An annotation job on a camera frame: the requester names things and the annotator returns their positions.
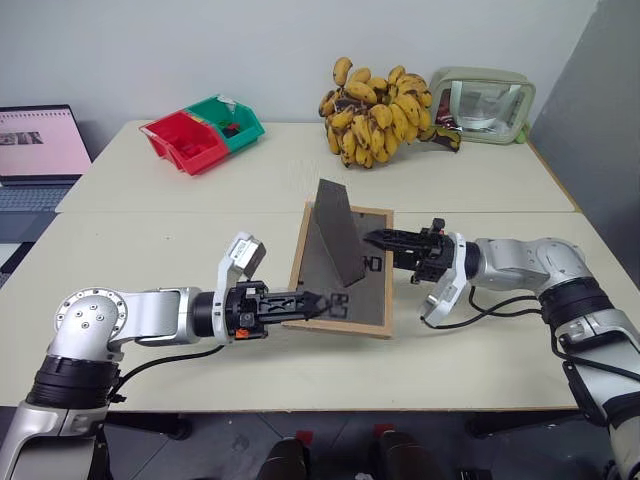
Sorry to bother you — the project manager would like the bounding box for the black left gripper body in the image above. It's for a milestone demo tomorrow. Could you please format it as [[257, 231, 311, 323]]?
[[224, 280, 272, 343]]

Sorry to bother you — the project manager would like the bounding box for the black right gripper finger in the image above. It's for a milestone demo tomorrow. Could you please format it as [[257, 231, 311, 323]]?
[[361, 227, 426, 243], [366, 239, 426, 254]]

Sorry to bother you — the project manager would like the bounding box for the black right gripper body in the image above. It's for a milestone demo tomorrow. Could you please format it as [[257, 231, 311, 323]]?
[[392, 216, 455, 286]]

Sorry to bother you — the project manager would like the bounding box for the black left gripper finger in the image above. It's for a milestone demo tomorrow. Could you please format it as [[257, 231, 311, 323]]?
[[264, 289, 321, 310], [264, 302, 332, 323]]

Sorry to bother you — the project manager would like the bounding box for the wooden picture frame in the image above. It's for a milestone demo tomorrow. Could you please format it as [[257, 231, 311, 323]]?
[[281, 178, 396, 341]]

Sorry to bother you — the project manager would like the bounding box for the bunch of yellow bananas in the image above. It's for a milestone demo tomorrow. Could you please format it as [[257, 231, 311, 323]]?
[[318, 56, 464, 171]]

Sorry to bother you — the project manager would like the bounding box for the dark rounded shape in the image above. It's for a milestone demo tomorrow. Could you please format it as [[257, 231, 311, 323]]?
[[258, 436, 312, 480], [368, 428, 447, 480]]

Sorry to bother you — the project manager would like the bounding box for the pale green clear pouch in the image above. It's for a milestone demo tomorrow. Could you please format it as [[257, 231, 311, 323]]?
[[428, 66, 538, 147]]

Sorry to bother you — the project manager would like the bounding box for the green plastic storage bin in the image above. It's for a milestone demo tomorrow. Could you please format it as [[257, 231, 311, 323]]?
[[184, 93, 267, 154]]

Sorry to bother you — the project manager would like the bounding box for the red plastic storage bin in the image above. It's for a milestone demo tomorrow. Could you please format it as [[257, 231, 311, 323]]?
[[138, 110, 234, 177]]

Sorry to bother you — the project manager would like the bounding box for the grey partition panel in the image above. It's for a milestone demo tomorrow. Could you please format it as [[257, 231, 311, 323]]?
[[524, 0, 640, 286]]

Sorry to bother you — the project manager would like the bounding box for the open laptop computer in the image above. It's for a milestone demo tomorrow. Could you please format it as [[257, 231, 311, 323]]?
[[0, 103, 94, 217]]

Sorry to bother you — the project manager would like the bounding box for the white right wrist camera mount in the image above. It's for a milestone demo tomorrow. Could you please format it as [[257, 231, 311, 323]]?
[[418, 231, 469, 329]]

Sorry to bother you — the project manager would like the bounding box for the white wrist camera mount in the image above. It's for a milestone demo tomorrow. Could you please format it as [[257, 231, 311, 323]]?
[[213, 231, 267, 346], [418, 231, 469, 329]]

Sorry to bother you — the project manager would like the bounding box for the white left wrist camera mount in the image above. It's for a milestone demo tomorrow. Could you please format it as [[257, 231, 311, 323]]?
[[213, 231, 267, 346]]

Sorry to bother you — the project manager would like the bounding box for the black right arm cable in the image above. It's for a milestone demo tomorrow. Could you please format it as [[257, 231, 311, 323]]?
[[421, 293, 640, 383]]

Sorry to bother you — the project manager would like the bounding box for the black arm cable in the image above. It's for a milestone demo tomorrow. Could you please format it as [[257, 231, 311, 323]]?
[[106, 343, 229, 404], [421, 293, 640, 383]]

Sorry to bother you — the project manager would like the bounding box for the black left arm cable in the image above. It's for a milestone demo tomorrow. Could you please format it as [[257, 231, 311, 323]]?
[[106, 343, 229, 404]]

